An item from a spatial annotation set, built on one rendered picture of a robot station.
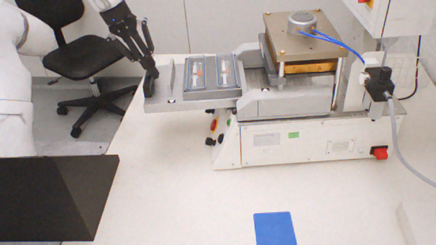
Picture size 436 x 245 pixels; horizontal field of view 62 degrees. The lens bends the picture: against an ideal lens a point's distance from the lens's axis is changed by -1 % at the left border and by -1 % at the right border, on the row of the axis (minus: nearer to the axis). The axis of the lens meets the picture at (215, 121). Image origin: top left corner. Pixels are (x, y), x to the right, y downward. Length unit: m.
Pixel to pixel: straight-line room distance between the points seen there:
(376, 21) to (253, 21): 1.69
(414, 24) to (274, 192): 0.55
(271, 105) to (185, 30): 1.73
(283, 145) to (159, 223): 0.41
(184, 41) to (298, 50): 1.79
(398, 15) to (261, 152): 0.49
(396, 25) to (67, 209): 0.87
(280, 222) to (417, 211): 0.33
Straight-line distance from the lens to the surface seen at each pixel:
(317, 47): 0.97
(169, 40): 2.69
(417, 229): 1.00
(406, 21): 0.96
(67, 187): 0.88
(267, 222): 0.99
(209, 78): 1.06
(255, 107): 0.97
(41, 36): 1.10
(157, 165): 1.16
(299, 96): 0.97
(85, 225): 0.98
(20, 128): 1.01
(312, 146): 1.09
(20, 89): 1.03
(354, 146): 1.13
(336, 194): 1.07
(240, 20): 2.55
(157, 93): 1.07
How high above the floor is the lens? 1.55
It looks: 39 degrees down
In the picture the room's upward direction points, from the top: 5 degrees counter-clockwise
